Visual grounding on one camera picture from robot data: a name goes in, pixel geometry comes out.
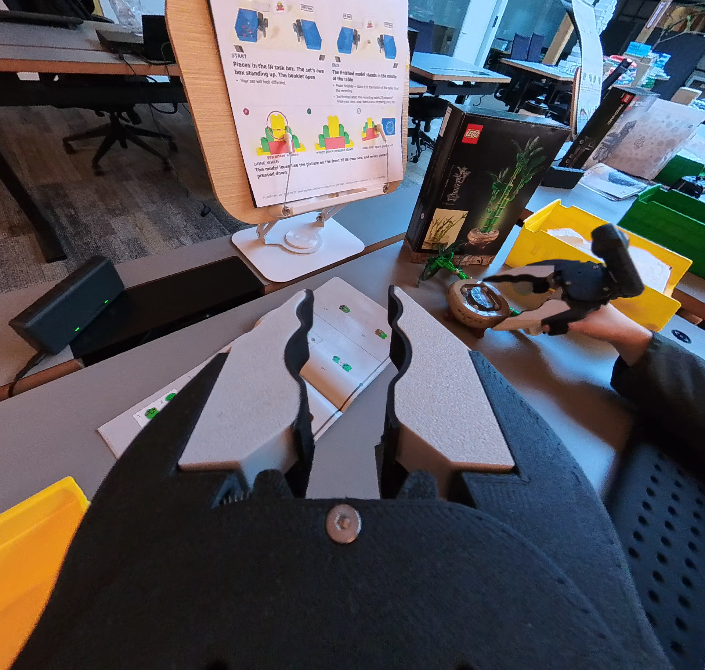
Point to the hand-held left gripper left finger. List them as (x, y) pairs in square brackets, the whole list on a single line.
[(248, 394)]

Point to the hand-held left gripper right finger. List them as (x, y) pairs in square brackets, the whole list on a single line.
[(446, 400)]

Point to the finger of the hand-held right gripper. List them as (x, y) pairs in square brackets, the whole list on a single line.
[(529, 273), (534, 317)]

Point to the tan brick-built pot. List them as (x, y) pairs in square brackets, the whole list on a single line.
[(460, 306)]

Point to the yellow plastic bin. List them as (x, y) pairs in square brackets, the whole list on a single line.
[(537, 235), (33, 543)]

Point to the person's right forearm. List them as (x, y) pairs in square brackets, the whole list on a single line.
[(666, 389)]

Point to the grey background desk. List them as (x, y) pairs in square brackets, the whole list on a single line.
[(457, 70)]

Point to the wooden-edged background desk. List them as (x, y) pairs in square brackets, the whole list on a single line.
[(55, 53)]

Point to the person's right hand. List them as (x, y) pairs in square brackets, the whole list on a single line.
[(611, 331)]

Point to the green brick bamboo stalk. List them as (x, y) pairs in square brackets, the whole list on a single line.
[(440, 265)]

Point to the green plastic bin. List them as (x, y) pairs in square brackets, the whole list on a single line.
[(655, 218)]

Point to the black toy set box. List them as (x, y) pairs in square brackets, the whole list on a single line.
[(484, 185)]

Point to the printed paper sheet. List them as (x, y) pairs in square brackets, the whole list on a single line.
[(611, 181)]

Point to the black flat panel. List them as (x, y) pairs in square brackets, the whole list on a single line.
[(182, 301)]

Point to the white instruction booklet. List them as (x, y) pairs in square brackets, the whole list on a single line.
[(347, 323)]

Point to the flat black toy box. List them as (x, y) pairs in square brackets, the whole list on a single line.
[(606, 125)]

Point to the black office chair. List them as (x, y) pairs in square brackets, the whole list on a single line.
[(424, 119), (118, 130)]

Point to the black device with green light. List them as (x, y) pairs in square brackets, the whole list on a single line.
[(66, 306)]

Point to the white standing sign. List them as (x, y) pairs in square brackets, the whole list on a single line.
[(586, 58)]

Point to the wooden document stand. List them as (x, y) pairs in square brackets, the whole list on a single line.
[(198, 103)]

